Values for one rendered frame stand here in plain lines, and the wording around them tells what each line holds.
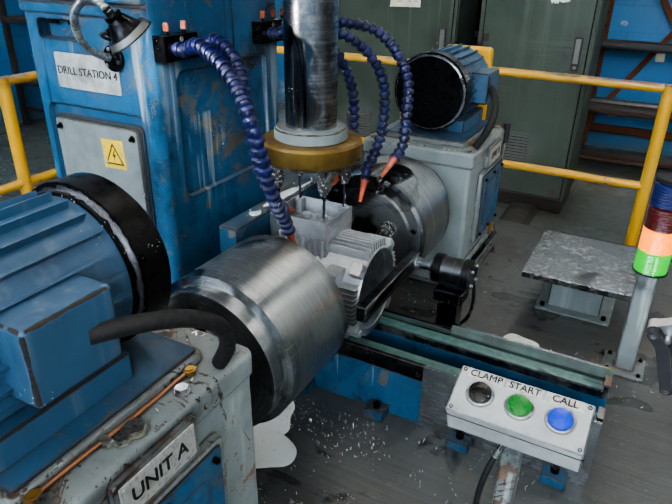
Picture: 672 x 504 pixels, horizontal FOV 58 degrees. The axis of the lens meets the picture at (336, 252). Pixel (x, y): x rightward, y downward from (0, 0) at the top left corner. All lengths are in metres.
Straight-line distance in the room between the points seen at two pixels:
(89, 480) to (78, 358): 0.11
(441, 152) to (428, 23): 2.89
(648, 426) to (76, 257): 1.04
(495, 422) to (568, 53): 3.46
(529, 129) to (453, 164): 2.78
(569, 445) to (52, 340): 0.58
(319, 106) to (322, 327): 0.37
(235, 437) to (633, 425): 0.78
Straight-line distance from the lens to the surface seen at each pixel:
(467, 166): 1.45
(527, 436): 0.80
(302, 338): 0.87
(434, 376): 1.08
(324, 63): 1.02
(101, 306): 0.56
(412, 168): 1.33
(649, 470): 1.20
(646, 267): 1.29
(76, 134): 1.20
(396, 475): 1.07
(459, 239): 1.52
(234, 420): 0.75
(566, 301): 1.56
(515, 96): 4.20
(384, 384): 1.14
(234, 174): 1.23
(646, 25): 5.97
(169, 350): 0.71
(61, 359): 0.55
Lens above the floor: 1.57
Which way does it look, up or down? 26 degrees down
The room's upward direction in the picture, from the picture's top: 1 degrees clockwise
